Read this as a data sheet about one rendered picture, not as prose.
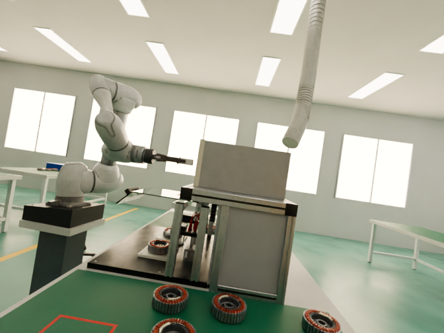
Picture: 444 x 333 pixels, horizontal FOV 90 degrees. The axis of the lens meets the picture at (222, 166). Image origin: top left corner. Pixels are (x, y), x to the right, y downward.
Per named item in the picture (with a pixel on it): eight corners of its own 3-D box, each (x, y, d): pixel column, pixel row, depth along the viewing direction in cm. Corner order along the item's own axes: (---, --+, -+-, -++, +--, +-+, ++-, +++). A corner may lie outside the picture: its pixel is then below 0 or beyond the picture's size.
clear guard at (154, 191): (115, 203, 89) (117, 189, 89) (139, 197, 113) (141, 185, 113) (196, 217, 87) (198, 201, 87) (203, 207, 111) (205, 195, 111)
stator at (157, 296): (148, 296, 74) (149, 285, 74) (180, 292, 79) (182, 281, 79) (156, 318, 64) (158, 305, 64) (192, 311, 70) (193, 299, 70)
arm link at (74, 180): (51, 194, 142) (55, 160, 143) (82, 193, 156) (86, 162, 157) (59, 197, 132) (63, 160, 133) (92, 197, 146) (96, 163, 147)
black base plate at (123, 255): (86, 267, 86) (87, 261, 86) (147, 227, 150) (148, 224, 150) (206, 288, 84) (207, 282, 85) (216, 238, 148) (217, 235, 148)
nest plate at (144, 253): (137, 256, 98) (137, 254, 98) (149, 245, 113) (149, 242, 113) (170, 261, 98) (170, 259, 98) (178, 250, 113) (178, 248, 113)
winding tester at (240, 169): (193, 185, 95) (200, 138, 95) (204, 182, 138) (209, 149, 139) (285, 200, 93) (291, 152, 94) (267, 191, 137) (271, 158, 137)
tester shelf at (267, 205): (179, 198, 84) (181, 186, 84) (201, 187, 152) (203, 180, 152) (296, 217, 82) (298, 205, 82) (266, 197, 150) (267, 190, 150)
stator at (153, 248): (144, 253, 100) (145, 244, 100) (150, 244, 111) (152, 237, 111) (168, 256, 100) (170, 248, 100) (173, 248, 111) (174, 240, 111)
